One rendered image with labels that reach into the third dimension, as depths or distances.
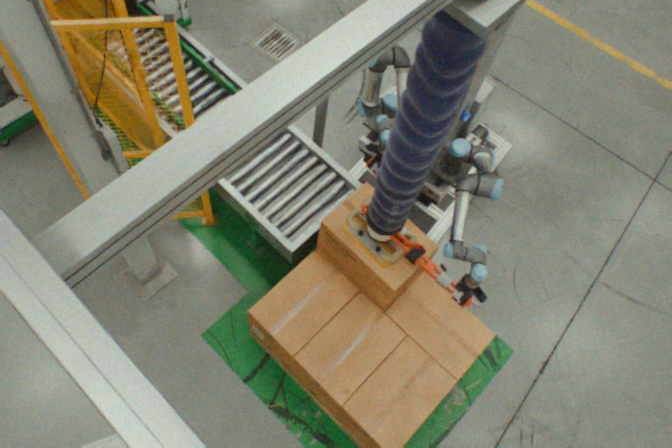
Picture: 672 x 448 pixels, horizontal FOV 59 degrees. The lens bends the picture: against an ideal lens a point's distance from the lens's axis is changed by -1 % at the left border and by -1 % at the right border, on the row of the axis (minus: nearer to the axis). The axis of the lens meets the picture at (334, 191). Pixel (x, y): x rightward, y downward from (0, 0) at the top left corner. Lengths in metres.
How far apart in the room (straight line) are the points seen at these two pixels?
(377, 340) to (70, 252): 2.74
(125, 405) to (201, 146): 0.58
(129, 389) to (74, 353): 0.10
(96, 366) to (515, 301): 3.97
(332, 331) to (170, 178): 2.60
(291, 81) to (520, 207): 3.82
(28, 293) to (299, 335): 2.79
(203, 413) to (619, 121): 4.27
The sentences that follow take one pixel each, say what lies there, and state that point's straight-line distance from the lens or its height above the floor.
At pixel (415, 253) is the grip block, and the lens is 3.39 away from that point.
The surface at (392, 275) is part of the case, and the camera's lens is 3.48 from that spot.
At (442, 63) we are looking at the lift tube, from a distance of 2.14.
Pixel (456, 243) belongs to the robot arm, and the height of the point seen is 1.42.
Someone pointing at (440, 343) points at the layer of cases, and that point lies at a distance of 3.84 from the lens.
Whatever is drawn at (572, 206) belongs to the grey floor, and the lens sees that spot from 5.25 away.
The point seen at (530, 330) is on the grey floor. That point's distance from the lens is 4.67.
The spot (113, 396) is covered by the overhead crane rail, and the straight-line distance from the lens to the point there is 0.97.
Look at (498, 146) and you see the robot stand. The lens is 5.00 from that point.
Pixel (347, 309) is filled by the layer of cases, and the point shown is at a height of 0.54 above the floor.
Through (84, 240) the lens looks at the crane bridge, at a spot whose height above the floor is 3.05.
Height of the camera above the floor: 4.14
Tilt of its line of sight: 61 degrees down
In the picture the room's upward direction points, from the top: 11 degrees clockwise
